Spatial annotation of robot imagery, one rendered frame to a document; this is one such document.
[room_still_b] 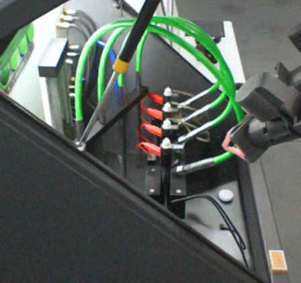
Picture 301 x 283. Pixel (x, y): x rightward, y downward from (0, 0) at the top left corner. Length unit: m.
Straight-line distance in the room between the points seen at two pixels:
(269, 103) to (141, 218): 0.28
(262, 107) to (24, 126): 0.37
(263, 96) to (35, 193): 0.39
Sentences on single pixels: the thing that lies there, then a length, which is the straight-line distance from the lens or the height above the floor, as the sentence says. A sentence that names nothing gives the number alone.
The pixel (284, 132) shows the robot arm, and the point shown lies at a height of 1.31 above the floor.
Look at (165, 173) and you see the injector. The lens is 1.19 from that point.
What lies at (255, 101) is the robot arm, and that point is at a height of 1.36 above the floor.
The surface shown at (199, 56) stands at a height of 1.38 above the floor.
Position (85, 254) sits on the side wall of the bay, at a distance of 0.89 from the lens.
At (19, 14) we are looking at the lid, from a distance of 0.62.
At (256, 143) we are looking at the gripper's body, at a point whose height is 1.25.
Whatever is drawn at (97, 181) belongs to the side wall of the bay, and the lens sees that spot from 0.77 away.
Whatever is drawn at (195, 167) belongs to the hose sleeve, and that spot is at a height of 1.12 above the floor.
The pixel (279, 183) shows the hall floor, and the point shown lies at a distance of 2.80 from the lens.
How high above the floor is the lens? 1.77
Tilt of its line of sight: 35 degrees down
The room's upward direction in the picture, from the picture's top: straight up
